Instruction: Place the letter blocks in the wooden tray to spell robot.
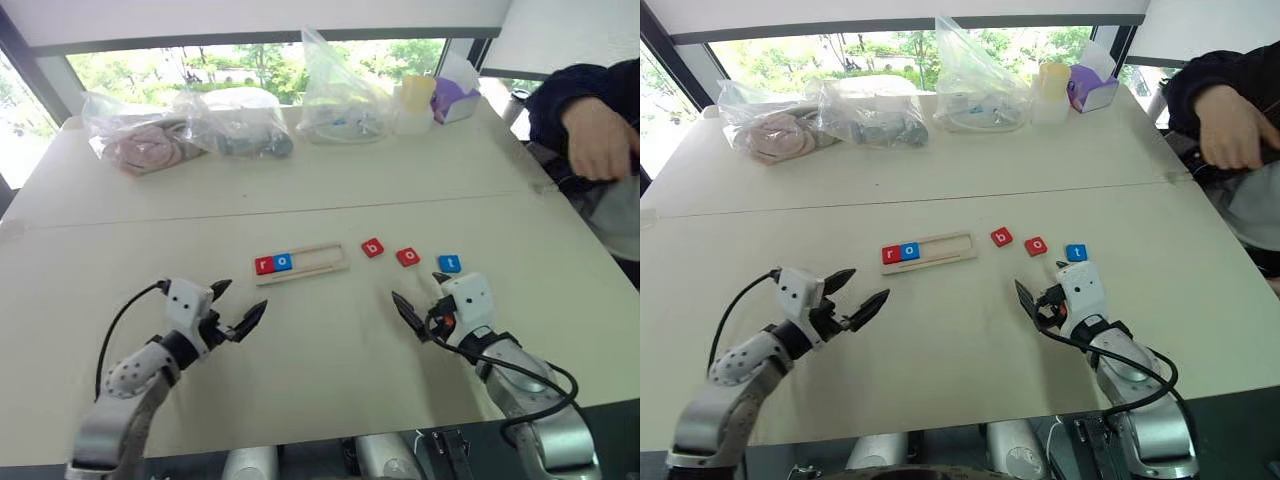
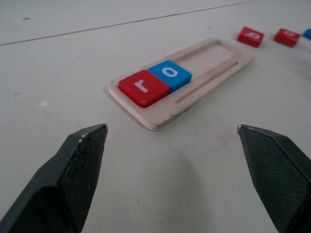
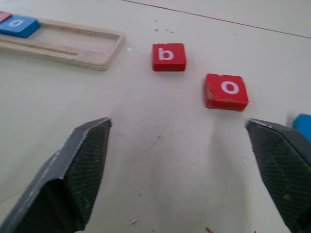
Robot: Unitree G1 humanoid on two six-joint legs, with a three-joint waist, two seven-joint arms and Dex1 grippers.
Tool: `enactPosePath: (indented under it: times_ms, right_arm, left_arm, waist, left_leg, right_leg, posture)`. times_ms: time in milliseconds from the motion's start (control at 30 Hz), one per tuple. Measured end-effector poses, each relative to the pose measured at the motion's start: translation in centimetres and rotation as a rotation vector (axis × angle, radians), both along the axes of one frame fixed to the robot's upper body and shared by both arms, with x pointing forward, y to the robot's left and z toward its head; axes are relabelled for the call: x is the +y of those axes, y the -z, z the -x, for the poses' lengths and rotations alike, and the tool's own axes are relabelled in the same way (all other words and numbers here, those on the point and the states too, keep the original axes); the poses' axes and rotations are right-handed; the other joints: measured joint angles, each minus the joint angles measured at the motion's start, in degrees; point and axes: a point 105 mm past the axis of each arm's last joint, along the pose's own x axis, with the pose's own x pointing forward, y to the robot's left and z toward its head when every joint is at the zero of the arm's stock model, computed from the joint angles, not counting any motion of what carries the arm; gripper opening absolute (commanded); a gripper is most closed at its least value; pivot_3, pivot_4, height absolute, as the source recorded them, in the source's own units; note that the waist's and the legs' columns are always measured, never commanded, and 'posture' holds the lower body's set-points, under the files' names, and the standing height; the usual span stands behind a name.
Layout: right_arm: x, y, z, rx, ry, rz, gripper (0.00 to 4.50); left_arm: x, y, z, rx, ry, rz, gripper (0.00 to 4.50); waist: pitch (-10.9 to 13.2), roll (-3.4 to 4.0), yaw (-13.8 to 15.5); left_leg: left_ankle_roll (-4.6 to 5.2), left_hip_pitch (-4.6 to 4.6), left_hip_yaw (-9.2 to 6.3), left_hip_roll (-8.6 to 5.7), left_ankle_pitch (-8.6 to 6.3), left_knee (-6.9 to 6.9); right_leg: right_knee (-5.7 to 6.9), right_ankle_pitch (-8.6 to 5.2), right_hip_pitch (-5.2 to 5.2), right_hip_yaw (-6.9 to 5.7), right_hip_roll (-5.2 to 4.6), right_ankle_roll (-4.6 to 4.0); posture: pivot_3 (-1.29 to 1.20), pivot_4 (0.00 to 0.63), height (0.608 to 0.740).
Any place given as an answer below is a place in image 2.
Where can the wooden letter tray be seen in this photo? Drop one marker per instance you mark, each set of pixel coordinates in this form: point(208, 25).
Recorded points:
point(213, 58)

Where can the blue letter tile t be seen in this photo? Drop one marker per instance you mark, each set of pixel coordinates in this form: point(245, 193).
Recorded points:
point(308, 34)

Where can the blue letter tile o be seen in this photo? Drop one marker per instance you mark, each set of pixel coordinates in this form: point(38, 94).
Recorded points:
point(181, 77)

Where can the red letter tile r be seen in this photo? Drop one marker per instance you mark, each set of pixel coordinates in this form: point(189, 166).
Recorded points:
point(150, 95)

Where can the red letter tile b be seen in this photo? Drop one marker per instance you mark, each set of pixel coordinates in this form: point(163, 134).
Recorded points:
point(250, 37)

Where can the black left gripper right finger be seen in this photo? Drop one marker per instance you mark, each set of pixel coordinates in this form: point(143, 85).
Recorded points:
point(279, 174)

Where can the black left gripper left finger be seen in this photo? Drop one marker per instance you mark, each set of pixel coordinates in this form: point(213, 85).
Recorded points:
point(73, 174)

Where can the red letter tile o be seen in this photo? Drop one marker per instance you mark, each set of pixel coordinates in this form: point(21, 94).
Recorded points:
point(286, 38)

